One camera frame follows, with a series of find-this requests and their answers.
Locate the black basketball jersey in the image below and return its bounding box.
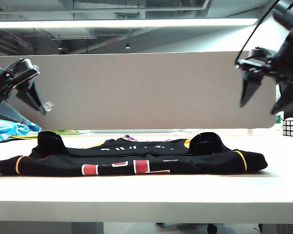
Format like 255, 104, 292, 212
0, 131, 269, 176

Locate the grey under-desk cabinet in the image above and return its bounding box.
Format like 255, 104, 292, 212
258, 223, 293, 234

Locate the light blue jersey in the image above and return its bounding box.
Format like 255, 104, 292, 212
0, 117, 43, 144

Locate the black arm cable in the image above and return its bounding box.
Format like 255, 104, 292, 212
235, 0, 282, 66

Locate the yellow cloth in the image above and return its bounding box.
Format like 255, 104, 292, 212
11, 133, 39, 139

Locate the grey-brown desk divider panel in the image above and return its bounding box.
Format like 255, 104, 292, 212
0, 51, 277, 131

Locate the long ceiling light strip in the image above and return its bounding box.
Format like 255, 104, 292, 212
0, 18, 259, 29

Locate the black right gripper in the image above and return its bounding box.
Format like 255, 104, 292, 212
235, 46, 293, 116

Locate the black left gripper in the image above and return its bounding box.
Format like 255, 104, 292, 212
0, 58, 55, 123

